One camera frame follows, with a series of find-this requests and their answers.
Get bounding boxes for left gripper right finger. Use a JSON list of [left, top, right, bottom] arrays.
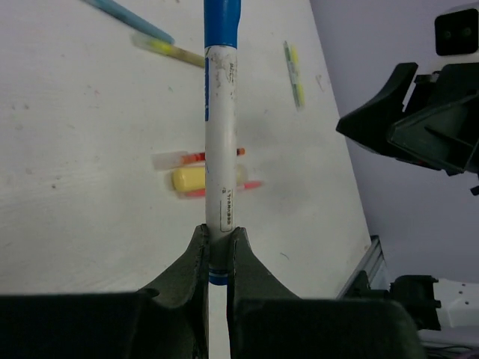
[[227, 227, 427, 358]]

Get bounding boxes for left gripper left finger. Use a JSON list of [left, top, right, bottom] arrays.
[[1, 225, 210, 358]]

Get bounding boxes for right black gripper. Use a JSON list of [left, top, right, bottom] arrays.
[[336, 62, 478, 176]]

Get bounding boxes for green thin pen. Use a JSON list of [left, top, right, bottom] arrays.
[[283, 41, 301, 111]]

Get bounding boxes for blue white marker pen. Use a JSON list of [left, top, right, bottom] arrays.
[[204, 0, 241, 286]]

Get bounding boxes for blue highlighter pen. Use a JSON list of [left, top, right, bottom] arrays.
[[84, 0, 175, 44]]

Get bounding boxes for yellow thin pen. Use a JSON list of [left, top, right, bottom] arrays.
[[290, 45, 305, 108]]

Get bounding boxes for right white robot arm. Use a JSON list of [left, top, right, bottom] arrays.
[[336, 63, 478, 331]]

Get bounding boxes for pink red pen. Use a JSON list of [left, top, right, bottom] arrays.
[[178, 180, 263, 198]]

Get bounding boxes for dark red pen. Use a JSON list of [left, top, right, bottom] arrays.
[[153, 147, 246, 171]]

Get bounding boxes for yellow gold highlighter pen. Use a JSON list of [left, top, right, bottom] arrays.
[[130, 33, 205, 68]]

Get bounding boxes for fat yellow highlighter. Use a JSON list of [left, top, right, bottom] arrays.
[[171, 165, 248, 194]]

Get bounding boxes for aluminium front rail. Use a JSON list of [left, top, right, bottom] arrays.
[[338, 235, 390, 298]]

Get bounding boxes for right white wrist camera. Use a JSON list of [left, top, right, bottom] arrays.
[[433, 1, 478, 70]]

